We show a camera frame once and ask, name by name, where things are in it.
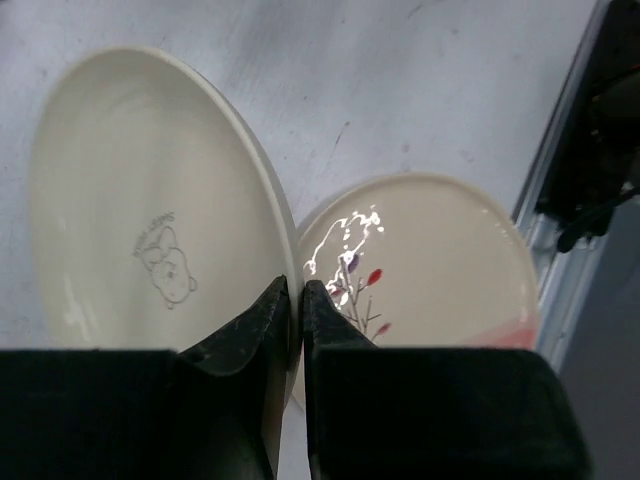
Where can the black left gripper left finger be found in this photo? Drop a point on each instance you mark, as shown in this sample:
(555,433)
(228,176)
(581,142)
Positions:
(212,411)

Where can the cream bear plate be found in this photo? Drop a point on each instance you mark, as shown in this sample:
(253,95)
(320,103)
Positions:
(156,216)

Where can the aluminium front rail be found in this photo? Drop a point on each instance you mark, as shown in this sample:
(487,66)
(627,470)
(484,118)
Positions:
(564,279)

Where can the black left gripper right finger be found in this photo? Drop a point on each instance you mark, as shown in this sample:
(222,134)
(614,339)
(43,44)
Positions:
(430,412)

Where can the cream and pink branch plate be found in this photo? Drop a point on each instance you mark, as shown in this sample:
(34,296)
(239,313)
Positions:
(422,259)

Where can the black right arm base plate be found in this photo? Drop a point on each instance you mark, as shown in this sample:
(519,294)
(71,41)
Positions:
(594,167)

